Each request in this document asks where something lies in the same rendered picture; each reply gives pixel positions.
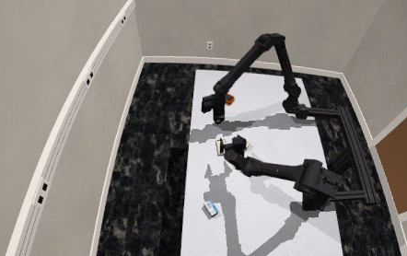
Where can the orange digital multimeter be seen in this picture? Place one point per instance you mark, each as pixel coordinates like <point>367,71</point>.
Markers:
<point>229,99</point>

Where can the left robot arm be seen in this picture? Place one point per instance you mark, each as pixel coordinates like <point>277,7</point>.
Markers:
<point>311,178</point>

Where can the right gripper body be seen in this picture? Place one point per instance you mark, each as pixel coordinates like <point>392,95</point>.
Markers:
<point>221,115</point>

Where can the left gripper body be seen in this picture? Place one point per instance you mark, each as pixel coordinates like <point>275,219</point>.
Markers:
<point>226,146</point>

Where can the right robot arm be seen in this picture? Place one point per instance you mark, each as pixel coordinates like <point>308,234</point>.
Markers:
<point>262,44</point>

